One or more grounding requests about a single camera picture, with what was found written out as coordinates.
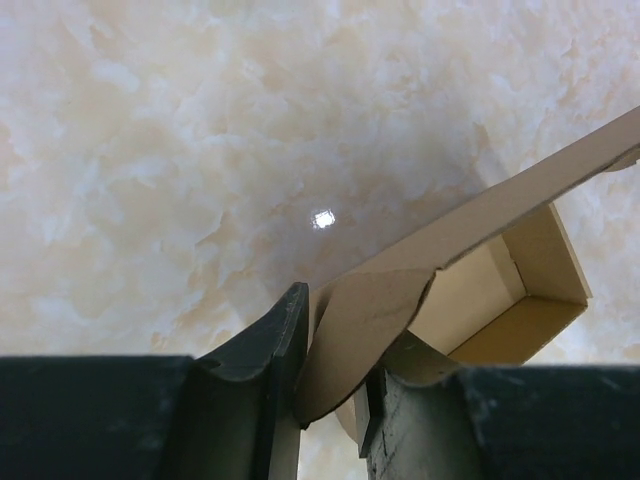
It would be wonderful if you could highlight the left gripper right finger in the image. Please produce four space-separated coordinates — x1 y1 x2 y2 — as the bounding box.
354 333 639 479

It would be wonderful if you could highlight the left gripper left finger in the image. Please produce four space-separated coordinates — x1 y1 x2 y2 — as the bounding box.
1 283 309 479

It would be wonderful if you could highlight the brown cardboard box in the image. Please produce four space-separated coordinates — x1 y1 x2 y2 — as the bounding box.
294 110 639 425

